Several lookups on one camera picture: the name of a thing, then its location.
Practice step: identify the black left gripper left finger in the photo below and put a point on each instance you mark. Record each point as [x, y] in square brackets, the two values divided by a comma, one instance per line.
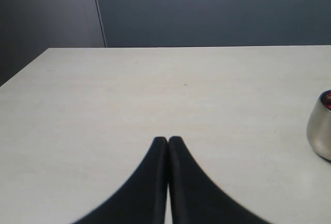
[142, 198]

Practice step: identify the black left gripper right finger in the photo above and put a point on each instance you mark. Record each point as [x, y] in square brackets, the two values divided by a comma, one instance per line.
[195, 198]

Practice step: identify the steel cup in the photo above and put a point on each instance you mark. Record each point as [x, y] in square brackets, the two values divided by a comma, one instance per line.
[318, 129]

